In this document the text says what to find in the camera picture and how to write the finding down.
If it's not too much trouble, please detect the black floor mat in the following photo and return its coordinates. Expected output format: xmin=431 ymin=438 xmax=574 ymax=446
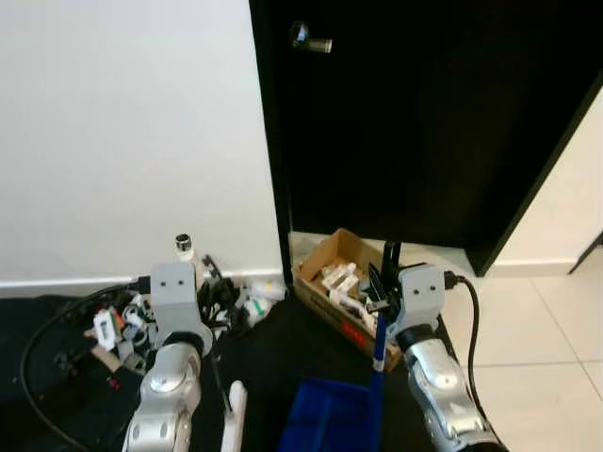
xmin=0 ymin=292 xmax=444 ymax=452

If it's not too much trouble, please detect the white plastic part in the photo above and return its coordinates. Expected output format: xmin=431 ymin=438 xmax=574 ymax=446
xmin=318 ymin=264 xmax=361 ymax=295

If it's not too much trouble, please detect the white bag with green mark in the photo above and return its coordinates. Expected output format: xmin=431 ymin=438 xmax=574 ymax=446
xmin=240 ymin=282 xmax=284 ymax=327

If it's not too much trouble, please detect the brown cardboard box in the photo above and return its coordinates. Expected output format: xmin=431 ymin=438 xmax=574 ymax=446
xmin=292 ymin=229 xmax=408 ymax=373

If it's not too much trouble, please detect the white device with orange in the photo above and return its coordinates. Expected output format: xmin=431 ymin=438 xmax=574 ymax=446
xmin=92 ymin=311 xmax=128 ymax=346

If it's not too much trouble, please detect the black wooden door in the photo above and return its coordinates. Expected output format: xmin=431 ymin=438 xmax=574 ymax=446
xmin=250 ymin=0 xmax=603 ymax=279

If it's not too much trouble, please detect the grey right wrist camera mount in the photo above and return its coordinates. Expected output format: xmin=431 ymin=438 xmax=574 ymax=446
xmin=391 ymin=264 xmax=448 ymax=347

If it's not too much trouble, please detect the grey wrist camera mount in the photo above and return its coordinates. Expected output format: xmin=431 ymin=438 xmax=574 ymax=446
xmin=391 ymin=264 xmax=448 ymax=347
xmin=151 ymin=262 xmax=214 ymax=354

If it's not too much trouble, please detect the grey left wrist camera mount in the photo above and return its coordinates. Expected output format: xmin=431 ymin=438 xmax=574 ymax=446
xmin=151 ymin=262 xmax=214 ymax=354

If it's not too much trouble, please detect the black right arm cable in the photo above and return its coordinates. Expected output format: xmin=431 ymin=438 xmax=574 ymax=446
xmin=443 ymin=271 xmax=483 ymax=415

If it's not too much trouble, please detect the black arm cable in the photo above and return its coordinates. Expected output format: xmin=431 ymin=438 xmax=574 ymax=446
xmin=443 ymin=271 xmax=483 ymax=415
xmin=19 ymin=276 xmax=154 ymax=452

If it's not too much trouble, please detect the white plastic handle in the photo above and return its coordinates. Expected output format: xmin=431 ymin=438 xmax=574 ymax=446
xmin=220 ymin=380 xmax=249 ymax=452

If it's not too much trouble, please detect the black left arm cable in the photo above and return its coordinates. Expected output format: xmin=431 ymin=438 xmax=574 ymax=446
xmin=19 ymin=276 xmax=154 ymax=452

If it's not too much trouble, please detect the silver door handle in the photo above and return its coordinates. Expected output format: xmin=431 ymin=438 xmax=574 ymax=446
xmin=290 ymin=21 xmax=334 ymax=55

